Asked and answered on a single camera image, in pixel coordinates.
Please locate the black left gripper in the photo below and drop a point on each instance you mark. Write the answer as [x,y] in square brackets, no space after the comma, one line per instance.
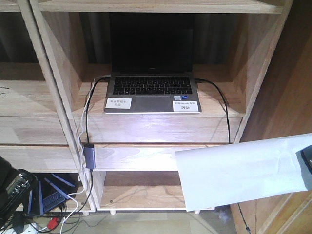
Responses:
[15,184]

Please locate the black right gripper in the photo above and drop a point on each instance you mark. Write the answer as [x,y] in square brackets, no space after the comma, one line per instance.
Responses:
[306,156]

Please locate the white paper sheet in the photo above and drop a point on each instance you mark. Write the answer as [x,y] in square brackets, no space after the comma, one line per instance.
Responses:
[228,174]

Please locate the grey usb hub adapter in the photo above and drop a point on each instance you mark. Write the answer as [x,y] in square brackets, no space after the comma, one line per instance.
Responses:
[89,153]

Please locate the white label left on laptop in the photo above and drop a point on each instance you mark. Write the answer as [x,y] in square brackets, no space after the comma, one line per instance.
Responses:
[118,103]

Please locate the white label on laptop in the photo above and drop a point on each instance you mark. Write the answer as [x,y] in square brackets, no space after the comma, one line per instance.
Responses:
[118,103]
[185,106]

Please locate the light wooden shelf unit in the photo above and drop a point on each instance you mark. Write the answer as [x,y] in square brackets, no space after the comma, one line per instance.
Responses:
[263,90]

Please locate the white label right on laptop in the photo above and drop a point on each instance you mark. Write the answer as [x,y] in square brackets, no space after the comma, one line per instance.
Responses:
[185,106]

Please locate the grey open laptop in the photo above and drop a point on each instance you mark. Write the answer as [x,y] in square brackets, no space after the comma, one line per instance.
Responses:
[152,61]

